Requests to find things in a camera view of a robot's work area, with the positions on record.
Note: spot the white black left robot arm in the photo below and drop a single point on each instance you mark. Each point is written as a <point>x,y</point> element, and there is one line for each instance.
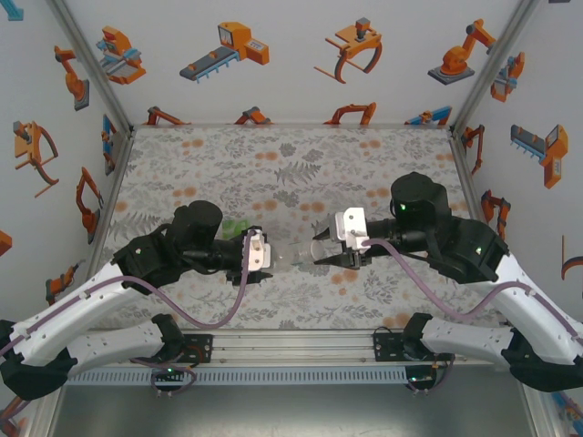
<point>68,314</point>

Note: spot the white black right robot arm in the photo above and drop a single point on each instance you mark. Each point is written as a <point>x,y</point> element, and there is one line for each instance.
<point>537,309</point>

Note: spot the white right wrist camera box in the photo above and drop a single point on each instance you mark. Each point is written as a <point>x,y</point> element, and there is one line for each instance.
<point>350,225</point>

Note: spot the clear bottle with green cap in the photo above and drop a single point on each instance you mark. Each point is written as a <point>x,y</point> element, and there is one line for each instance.
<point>291,257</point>

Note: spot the green-tinted clear plastic bottle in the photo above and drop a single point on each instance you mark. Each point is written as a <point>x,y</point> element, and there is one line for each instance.
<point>234,226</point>

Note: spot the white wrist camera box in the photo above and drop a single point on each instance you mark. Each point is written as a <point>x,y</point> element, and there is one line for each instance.
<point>257,255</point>
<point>350,225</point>

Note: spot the small green-lit circuit board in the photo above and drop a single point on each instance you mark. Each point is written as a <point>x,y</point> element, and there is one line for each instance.
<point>419,379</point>
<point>169,369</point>

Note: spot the aluminium frame rail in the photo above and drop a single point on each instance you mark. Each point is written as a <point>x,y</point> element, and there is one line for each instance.
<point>109,205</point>
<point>291,125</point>
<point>471,182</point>

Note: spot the wide aluminium base rail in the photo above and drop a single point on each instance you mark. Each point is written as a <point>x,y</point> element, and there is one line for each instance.
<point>291,348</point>

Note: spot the aluminium frame post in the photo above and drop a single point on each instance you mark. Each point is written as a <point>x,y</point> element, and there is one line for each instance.
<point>542,414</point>
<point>493,68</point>
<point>41,414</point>
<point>93,68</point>

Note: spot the grey metal base panel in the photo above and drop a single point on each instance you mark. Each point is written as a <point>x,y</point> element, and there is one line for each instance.
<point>291,409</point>

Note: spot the floral printed tablecloth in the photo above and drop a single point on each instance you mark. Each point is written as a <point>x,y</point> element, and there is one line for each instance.
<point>319,159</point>

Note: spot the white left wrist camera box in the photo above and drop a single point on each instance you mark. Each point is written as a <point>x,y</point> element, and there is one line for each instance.
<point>257,255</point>

